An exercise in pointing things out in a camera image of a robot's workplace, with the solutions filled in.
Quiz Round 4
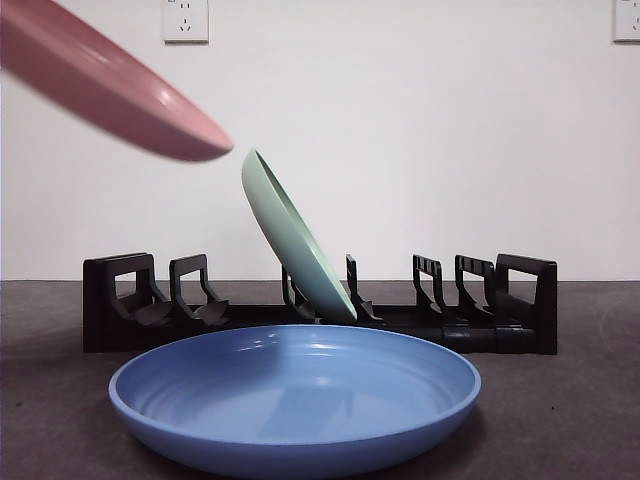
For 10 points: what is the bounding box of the green plate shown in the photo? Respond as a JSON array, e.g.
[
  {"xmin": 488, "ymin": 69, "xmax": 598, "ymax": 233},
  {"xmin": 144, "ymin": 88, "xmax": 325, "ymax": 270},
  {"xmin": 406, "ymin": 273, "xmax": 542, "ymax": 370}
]
[{"xmin": 241, "ymin": 148, "xmax": 359, "ymax": 324}]

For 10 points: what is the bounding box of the blue plate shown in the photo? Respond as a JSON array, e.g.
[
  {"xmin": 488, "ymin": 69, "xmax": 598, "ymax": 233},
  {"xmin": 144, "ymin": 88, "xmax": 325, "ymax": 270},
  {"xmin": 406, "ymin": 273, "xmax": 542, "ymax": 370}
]
[{"xmin": 107, "ymin": 324, "xmax": 483, "ymax": 475}]

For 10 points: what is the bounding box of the pink plate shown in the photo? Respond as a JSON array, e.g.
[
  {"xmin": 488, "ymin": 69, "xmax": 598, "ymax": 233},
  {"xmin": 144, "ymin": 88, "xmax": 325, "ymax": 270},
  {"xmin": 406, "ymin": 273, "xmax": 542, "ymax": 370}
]
[{"xmin": 0, "ymin": 0, "xmax": 235, "ymax": 162}]

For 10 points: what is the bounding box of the black plastic dish rack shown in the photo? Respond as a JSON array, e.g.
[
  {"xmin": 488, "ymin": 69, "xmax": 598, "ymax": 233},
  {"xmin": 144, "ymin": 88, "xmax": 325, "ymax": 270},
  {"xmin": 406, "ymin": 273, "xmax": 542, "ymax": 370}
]
[{"xmin": 82, "ymin": 252, "xmax": 559, "ymax": 356}]

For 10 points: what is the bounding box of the white wall socket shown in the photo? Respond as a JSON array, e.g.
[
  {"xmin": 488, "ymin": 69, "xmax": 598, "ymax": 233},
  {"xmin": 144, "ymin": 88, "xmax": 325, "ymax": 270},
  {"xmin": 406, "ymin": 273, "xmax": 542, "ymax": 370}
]
[
  {"xmin": 613, "ymin": 0, "xmax": 640, "ymax": 44},
  {"xmin": 162, "ymin": 0, "xmax": 210, "ymax": 44}
]

